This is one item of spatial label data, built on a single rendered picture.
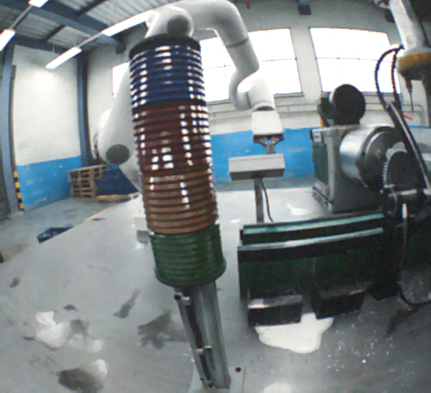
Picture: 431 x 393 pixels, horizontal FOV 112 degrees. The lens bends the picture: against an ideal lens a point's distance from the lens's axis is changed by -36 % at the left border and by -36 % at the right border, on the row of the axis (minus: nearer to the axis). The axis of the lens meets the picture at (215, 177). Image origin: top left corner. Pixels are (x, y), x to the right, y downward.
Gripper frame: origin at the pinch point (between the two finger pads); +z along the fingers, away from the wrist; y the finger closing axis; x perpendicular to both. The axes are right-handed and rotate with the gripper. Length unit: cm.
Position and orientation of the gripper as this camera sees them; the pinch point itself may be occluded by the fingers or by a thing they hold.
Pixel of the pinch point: (270, 151)
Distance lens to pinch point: 74.6
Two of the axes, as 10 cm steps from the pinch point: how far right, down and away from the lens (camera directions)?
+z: 0.1, 9.2, -3.9
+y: 9.8, -0.8, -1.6
